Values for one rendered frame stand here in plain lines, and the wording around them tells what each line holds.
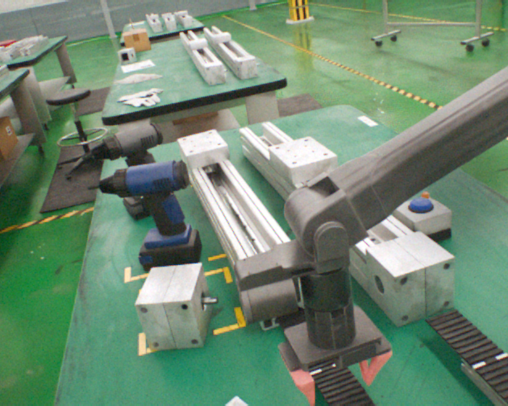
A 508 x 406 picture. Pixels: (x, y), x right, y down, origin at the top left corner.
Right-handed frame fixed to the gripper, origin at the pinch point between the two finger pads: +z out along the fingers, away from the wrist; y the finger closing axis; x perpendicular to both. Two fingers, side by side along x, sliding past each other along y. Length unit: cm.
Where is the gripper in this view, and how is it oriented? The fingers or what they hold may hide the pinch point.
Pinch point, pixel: (338, 387)
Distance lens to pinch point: 68.2
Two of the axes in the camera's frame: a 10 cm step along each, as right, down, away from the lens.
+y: -9.4, 2.7, -1.9
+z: 1.6, 8.8, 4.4
